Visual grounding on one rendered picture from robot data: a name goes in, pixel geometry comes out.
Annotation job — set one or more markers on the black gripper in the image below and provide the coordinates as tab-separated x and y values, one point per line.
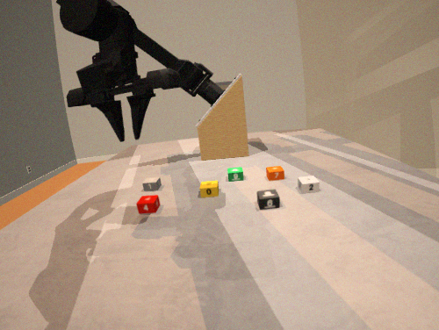
142	89

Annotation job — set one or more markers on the red block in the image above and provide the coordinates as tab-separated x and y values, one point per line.
148	204

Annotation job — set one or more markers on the green block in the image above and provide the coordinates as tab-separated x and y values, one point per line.
235	174

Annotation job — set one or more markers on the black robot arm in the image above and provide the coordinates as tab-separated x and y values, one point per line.
105	21

